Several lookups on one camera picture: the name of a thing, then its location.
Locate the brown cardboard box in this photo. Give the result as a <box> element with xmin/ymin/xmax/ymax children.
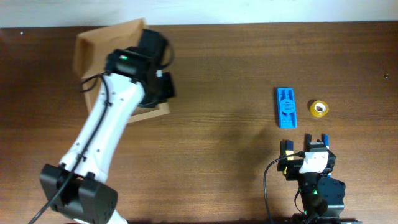
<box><xmin>73</xmin><ymin>19</ymin><xmax>170</xmax><ymax>123</ymax></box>

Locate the yellow tape roll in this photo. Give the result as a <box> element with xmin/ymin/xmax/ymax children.
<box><xmin>310</xmin><ymin>100</ymin><xmax>329</xmax><ymax>118</ymax></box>

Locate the blue whiteboard duster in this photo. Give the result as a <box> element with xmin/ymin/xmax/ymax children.
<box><xmin>276</xmin><ymin>88</ymin><xmax>297</xmax><ymax>129</ymax></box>

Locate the yellow highlighter with blue cap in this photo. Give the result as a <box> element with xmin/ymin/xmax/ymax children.
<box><xmin>277</xmin><ymin>140</ymin><xmax>294</xmax><ymax>175</ymax></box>

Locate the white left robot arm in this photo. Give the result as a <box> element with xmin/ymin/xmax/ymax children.
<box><xmin>30</xmin><ymin>29</ymin><xmax>175</xmax><ymax>224</ymax></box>

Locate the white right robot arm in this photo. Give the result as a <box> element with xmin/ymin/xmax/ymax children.
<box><xmin>277</xmin><ymin>136</ymin><xmax>360</xmax><ymax>224</ymax></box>

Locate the white marker with black cap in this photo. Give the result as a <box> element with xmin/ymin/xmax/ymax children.
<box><xmin>305</xmin><ymin>134</ymin><xmax>312</xmax><ymax>151</ymax></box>

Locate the white marker with blue cap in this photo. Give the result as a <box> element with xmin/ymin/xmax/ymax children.
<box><xmin>322</xmin><ymin>134</ymin><xmax>330</xmax><ymax>149</ymax></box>

